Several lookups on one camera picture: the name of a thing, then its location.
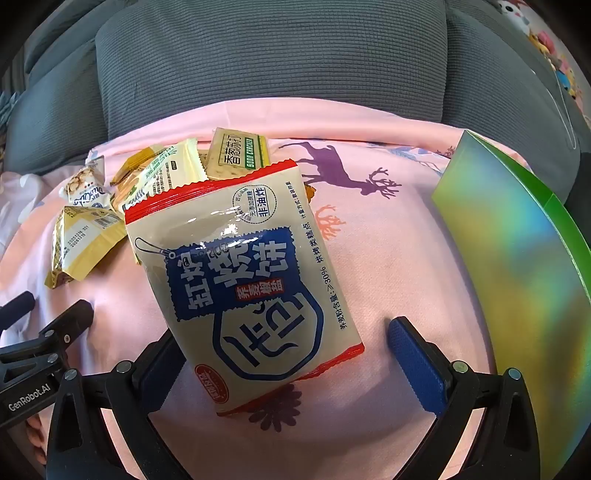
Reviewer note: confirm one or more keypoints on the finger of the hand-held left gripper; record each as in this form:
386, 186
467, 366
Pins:
69, 321
18, 307

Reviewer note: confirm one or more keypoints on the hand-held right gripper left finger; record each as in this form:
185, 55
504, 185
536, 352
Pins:
152, 374

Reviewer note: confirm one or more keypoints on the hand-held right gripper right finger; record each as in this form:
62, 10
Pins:
415, 364

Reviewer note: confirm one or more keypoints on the yellow barcode packet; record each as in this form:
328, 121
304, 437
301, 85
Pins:
87, 244

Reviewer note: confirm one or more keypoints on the large beige red-edged snack packet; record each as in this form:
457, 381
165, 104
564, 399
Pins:
240, 286

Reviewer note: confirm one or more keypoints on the green holographic box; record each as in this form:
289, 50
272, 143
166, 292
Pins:
517, 258

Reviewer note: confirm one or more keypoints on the pale yellow green-print packet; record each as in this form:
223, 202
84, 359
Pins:
171, 166

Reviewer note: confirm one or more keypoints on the lilac spotted sheet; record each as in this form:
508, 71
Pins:
18, 198

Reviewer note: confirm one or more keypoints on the pink deer-print blanket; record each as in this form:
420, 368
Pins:
392, 258

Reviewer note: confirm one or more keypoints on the white peanut packet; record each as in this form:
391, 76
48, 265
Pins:
85, 189

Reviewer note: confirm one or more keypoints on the small yellow packet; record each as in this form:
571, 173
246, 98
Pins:
134, 164

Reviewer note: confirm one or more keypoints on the green-striped cracker packet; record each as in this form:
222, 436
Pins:
235, 154

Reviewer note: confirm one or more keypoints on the grey sofa cushions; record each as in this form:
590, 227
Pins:
503, 69

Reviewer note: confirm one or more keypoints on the grey ribbed cushion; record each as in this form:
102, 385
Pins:
277, 60

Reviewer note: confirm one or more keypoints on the row of plush toys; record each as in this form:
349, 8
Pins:
540, 32

